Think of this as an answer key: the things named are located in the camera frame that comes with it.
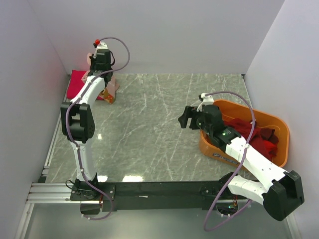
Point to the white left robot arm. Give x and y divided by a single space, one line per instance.
79 127

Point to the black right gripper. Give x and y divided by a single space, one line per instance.
190 112

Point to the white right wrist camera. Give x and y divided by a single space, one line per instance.
204 100

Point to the dark red t shirt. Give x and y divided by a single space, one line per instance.
258 136

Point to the pink t shirt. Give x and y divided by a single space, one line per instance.
109 92

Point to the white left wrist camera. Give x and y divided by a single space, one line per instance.
99 45

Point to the bright red t shirt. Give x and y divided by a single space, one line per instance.
270 148

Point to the black base beam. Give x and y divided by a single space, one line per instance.
149 195

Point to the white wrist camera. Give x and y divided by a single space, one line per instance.
204 100
99 45

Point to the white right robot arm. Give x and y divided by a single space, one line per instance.
279 191

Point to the orange plastic bin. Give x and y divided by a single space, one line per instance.
231 110

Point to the folded magenta t shirt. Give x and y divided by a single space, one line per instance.
77 81

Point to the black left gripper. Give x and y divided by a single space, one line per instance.
93 60

